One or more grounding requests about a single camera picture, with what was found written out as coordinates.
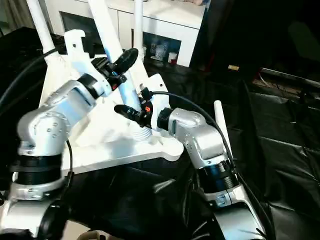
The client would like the white plastic table leg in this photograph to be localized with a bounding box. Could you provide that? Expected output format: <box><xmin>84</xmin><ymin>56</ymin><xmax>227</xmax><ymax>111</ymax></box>
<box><xmin>26</xmin><ymin>0</ymin><xmax>60</xmax><ymax>64</ymax></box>
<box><xmin>214</xmin><ymin>100</ymin><xmax>236</xmax><ymax>161</ymax></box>
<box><xmin>87</xmin><ymin>0</ymin><xmax>153</xmax><ymax>143</ymax></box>
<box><xmin>133</xmin><ymin>0</ymin><xmax>148</xmax><ymax>60</ymax></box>

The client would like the white plastic table top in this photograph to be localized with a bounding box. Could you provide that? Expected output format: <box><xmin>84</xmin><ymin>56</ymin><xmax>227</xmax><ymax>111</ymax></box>
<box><xmin>38</xmin><ymin>51</ymin><xmax>185</xmax><ymax>176</ymax></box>

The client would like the white patterned cup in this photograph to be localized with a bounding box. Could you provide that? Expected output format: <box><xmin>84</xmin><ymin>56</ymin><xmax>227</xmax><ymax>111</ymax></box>
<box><xmin>154</xmin><ymin>42</ymin><xmax>168</xmax><ymax>61</ymax></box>

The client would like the white sideboard cabinet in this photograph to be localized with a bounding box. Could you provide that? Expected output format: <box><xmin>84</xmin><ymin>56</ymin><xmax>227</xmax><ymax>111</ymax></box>
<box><xmin>43</xmin><ymin>0</ymin><xmax>206</xmax><ymax>68</ymax></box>

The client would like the beige curtain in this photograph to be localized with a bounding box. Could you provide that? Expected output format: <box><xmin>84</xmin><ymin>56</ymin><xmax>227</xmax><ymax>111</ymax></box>
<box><xmin>0</xmin><ymin>0</ymin><xmax>35</xmax><ymax>33</ymax></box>

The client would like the black work mat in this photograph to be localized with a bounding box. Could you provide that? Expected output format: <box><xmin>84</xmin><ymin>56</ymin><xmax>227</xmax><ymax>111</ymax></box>
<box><xmin>0</xmin><ymin>26</ymin><xmax>320</xmax><ymax>240</ymax></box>

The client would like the long black pole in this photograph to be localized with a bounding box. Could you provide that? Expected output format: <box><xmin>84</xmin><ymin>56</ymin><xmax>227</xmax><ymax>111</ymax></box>
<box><xmin>259</xmin><ymin>67</ymin><xmax>320</xmax><ymax>89</ymax></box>

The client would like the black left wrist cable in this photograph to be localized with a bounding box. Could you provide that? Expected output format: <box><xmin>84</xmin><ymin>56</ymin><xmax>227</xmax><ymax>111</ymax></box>
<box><xmin>0</xmin><ymin>48</ymin><xmax>74</xmax><ymax>191</ymax></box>

